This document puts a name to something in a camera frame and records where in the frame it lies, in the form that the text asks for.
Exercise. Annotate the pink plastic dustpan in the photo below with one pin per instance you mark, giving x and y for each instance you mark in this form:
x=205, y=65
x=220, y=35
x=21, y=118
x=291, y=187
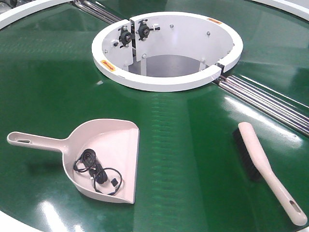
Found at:
x=116, y=144

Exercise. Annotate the pink hand brush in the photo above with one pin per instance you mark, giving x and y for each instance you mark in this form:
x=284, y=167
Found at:
x=257, y=166

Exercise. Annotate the green conveyor belt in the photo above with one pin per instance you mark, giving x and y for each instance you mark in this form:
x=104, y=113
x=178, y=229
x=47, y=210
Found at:
x=189, y=177

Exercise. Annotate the left black bearing block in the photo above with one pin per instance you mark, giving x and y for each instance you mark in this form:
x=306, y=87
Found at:
x=125, y=36

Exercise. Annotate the black bearing block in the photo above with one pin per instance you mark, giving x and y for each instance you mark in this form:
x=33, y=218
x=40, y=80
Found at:
x=125, y=36
x=144, y=30

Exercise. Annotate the right black bearing block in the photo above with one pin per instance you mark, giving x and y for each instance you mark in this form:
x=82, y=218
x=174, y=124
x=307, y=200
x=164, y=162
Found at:
x=144, y=30

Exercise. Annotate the steel rollers top seam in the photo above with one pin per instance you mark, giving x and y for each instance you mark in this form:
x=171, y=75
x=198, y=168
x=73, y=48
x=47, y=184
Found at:
x=96, y=10

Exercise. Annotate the steel rollers seam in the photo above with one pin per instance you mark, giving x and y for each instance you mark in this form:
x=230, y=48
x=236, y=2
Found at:
x=269, y=104
x=96, y=10

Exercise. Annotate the steel rollers right seam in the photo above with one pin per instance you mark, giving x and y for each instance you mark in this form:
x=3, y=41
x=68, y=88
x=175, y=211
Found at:
x=269, y=104

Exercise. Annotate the white outer conveyor rail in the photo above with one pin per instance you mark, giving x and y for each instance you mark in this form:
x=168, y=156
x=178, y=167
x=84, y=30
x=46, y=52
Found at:
x=299, y=8

